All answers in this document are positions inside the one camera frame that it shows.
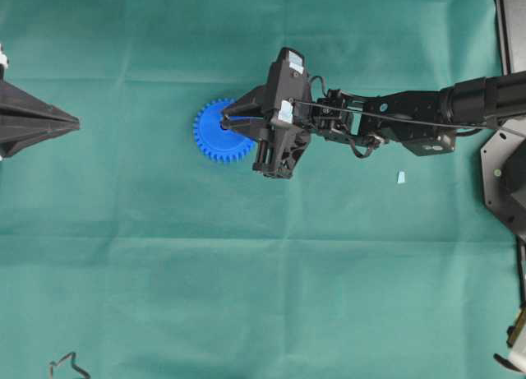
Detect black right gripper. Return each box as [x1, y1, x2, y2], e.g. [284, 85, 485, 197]
[220, 47, 311, 179]

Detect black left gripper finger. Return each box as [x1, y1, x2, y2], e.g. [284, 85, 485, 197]
[1, 80, 80, 127]
[1, 122, 80, 158]

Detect blue plastic gear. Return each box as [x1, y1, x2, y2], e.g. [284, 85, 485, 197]
[192, 98, 255, 164]

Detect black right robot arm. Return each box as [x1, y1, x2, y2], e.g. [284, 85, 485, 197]
[220, 47, 525, 179]

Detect green table cloth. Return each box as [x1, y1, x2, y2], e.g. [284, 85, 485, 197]
[1, 0, 519, 378]

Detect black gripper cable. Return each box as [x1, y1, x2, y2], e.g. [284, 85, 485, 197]
[287, 75, 502, 161]

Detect black bent wire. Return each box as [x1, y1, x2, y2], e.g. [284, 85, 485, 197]
[48, 350, 92, 379]

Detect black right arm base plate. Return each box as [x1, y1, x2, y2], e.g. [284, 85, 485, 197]
[480, 118, 525, 240]

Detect black aluminium frame rail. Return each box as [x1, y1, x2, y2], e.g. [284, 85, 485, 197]
[494, 0, 526, 75]

